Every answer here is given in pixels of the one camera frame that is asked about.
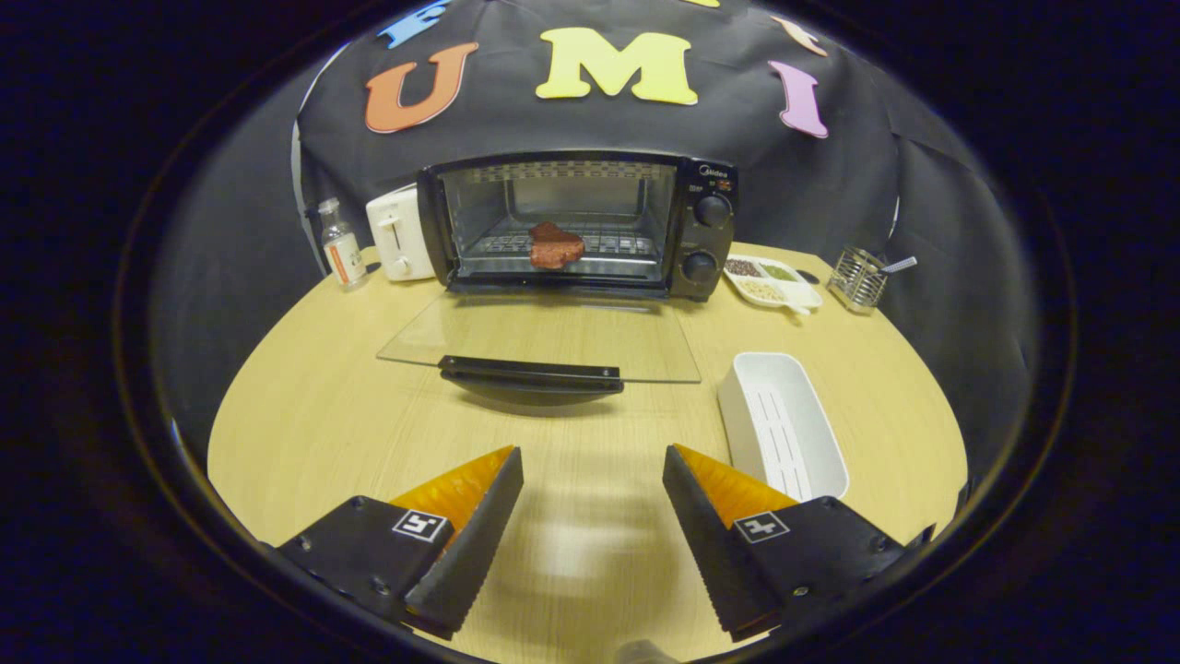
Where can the red-brown meat piece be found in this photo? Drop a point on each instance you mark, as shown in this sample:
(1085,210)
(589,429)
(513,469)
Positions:
(556,247)

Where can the black toaster oven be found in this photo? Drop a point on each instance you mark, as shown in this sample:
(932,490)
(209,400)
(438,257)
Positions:
(705,249)

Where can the white divided dish with beans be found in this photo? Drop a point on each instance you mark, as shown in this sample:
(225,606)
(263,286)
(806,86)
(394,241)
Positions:
(795,293)

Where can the small clear bottle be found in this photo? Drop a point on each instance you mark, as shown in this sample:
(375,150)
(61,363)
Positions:
(343,254)

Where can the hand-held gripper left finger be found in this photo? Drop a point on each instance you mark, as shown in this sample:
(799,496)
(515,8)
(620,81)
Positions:
(479,539)

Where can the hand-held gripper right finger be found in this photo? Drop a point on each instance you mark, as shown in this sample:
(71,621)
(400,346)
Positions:
(705,539)

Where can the white rectangular plastic tray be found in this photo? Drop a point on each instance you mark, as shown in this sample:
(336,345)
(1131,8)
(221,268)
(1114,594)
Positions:
(784,415)

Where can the white bread toaster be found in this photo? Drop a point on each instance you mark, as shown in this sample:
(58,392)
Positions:
(396,231)

